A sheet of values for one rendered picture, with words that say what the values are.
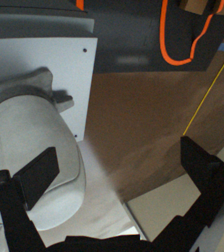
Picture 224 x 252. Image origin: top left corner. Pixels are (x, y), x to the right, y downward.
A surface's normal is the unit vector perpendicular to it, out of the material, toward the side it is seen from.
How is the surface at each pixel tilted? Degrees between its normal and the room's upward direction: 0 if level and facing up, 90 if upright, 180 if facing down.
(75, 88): 4
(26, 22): 0
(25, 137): 89
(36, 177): 62
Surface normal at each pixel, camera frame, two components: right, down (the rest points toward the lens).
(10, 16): 0.52, 0.33
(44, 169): 0.99, -0.08
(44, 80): 0.66, 0.40
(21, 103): 0.07, -0.81
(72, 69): 0.53, 0.61
